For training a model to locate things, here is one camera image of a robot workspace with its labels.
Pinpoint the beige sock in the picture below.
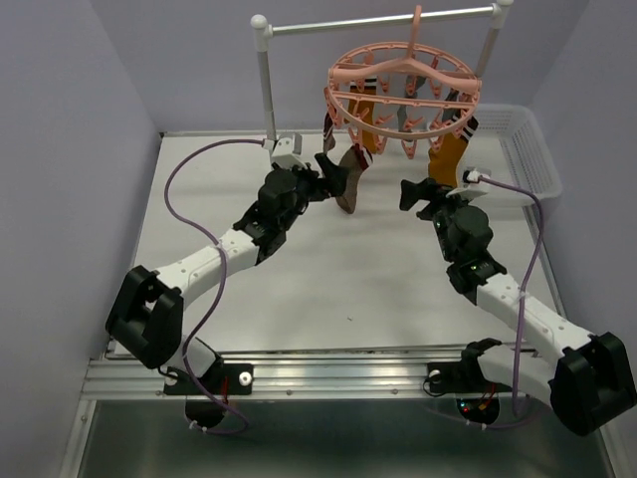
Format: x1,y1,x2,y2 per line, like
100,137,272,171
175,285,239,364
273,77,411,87
335,145,373,214

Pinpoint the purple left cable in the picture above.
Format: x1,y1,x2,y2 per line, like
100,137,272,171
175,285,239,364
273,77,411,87
163,137,278,435

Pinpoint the maroon white striped sock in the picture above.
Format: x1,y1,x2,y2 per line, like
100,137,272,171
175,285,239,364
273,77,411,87
322,88,337,154

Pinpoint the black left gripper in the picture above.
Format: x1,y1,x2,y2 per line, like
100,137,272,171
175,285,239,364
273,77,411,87
280,153,348,230

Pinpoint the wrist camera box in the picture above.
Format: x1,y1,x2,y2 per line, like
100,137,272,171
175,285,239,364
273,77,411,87
270,132,305,170
446,168,491,201

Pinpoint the white plastic basket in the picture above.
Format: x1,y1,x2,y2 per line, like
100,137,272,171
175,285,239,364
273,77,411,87
464,104,562,200

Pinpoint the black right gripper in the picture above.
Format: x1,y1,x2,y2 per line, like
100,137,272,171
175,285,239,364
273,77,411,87
399,177,476,262

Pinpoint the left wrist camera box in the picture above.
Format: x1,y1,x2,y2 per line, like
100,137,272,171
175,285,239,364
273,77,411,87
270,132,305,170

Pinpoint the white drying rack stand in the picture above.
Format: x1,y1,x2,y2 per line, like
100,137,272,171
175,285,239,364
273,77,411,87
250,1,514,140

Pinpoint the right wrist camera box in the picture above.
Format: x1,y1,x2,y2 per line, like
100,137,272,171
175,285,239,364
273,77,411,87
446,168,491,201

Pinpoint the mustard brown striped sock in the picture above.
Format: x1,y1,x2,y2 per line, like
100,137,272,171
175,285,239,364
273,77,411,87
428,117,479,188

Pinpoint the aluminium mounting rail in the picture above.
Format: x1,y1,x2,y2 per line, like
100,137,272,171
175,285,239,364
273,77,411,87
82,347,461,401

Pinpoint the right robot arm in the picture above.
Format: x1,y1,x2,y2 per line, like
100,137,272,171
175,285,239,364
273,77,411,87
399,171,636,436

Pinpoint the pink round clip hanger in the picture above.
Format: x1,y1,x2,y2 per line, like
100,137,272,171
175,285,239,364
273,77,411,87
326,21,482,158

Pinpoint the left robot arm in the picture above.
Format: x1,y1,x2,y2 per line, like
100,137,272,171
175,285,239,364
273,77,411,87
106,153,348,398

